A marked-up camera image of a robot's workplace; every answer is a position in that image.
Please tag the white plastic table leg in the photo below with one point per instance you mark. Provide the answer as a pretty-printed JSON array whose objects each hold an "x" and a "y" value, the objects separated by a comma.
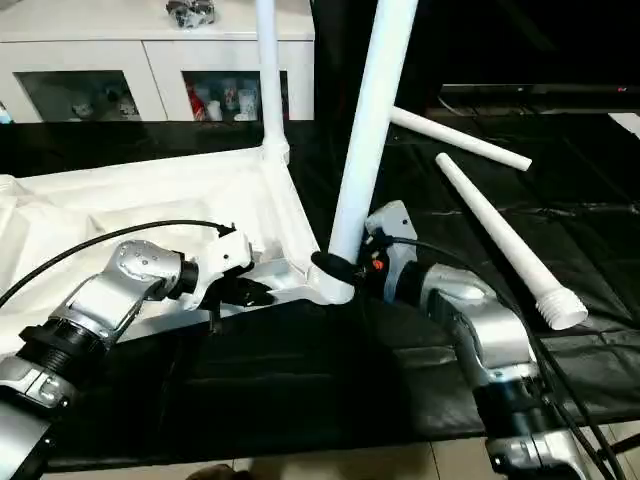
[
  {"x": 500, "y": 235},
  {"x": 270, "y": 80},
  {"x": 470, "y": 140},
  {"x": 365, "y": 150}
]

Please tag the white glass door cabinet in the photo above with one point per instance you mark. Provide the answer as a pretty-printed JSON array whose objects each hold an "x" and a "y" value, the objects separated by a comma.
[{"x": 120, "y": 45}]

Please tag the grey metallic ornament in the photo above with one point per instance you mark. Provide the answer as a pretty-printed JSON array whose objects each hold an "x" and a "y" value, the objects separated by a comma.
[{"x": 190, "y": 12}]

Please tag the white cup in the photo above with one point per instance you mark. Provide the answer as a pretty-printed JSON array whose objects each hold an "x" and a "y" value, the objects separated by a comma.
[{"x": 248, "y": 102}]

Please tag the white bottle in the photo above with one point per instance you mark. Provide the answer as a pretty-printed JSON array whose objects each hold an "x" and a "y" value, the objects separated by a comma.
[{"x": 230, "y": 98}]

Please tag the red bottle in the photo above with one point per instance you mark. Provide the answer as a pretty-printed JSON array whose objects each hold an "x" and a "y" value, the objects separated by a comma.
[{"x": 195, "y": 102}]

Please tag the black work mat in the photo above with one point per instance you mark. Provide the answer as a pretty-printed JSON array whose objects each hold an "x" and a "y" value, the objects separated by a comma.
[{"x": 300, "y": 380}]

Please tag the white plastic table top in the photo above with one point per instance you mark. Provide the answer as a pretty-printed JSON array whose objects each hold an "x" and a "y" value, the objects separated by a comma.
[{"x": 150, "y": 200}]

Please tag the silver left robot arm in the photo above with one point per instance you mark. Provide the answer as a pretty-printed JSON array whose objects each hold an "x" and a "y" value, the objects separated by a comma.
[{"x": 110, "y": 300}]

